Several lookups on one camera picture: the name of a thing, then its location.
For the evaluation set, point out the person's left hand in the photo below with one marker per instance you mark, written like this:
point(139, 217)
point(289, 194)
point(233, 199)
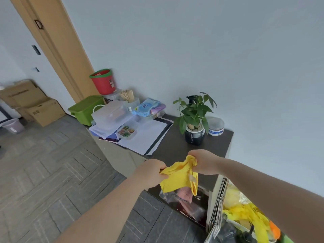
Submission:
point(149, 173)

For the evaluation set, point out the person's right hand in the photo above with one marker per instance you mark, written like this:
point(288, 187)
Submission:
point(206, 161)

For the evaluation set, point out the person's left fingers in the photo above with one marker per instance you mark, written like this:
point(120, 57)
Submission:
point(162, 172)

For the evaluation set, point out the person's right fingers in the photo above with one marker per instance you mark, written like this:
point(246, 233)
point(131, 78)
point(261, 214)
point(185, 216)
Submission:
point(193, 161)

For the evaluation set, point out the yellow cloth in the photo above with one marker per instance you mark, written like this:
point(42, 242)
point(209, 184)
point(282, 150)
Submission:
point(181, 178)

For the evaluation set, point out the person's left forearm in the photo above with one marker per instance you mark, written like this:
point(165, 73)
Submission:
point(106, 212)

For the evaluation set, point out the person's right forearm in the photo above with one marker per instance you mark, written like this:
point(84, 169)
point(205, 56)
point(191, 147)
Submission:
point(273, 192)

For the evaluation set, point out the dark cabinet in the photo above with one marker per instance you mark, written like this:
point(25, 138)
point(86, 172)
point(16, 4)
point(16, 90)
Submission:
point(172, 159)

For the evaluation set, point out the dark plant pot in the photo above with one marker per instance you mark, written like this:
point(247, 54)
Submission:
point(194, 136)

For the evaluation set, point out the black folder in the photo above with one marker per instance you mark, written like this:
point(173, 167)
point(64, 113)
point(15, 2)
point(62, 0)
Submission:
point(162, 135)

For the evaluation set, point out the clear plastic bag pink cloth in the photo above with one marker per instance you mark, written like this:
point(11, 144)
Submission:
point(186, 199)

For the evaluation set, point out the stack of white papers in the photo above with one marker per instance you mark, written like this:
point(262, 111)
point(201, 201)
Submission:
point(146, 135)

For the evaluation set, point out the white round tub blue label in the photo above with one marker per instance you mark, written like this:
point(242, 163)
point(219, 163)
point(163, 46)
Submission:
point(216, 126)

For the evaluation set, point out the potted green plant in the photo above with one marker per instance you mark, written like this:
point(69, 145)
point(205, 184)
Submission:
point(193, 111)

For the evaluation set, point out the small clear compartment box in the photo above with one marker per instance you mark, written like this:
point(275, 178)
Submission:
point(126, 131)

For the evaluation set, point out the stack of flat boards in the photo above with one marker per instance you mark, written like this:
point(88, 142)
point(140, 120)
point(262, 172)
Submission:
point(217, 212)

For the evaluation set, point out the purple wet wipes pack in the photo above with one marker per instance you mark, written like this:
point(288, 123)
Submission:
point(159, 109)

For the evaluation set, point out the blue wet wipes pack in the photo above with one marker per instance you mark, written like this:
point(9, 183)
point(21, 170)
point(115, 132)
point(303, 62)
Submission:
point(145, 107)

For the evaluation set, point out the clear container holding sticks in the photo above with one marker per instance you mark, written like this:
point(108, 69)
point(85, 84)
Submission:
point(131, 105)

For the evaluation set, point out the pile of yellow cloths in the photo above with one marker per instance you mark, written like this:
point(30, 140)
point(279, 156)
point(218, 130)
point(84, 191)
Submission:
point(246, 215)

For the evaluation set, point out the clear plastic storage box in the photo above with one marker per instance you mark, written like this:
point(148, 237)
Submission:
point(110, 116)

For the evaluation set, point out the bundle of wooden sticks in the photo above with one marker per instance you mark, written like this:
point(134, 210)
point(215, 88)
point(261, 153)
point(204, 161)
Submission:
point(127, 95)

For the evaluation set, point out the green plastic storage box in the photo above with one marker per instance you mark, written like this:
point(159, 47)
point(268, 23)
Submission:
point(84, 108)

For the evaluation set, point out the orange cloth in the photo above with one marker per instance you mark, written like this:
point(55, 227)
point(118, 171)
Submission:
point(275, 230)

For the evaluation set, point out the red bucket with green rim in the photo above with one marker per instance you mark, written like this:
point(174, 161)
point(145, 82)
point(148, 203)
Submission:
point(103, 82)

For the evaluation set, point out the grey waste bin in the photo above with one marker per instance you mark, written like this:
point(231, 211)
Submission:
point(14, 126)

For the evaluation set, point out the large cardboard box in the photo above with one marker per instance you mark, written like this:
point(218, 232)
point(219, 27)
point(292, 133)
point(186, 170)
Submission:
point(22, 94)

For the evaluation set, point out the wooden door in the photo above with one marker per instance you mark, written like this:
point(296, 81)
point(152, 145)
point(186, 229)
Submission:
point(58, 45)

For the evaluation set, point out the black wall switch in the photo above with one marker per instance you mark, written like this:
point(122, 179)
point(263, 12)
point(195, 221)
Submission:
point(36, 50)

